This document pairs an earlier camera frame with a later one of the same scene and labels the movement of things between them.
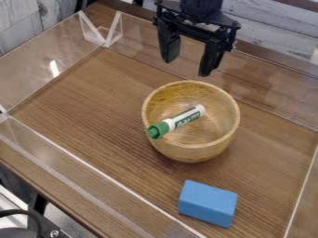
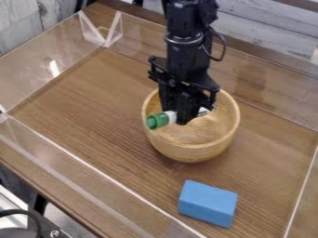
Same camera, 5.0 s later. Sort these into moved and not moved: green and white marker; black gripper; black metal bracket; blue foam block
Moved: green and white marker; black gripper
Not moved: blue foam block; black metal bracket
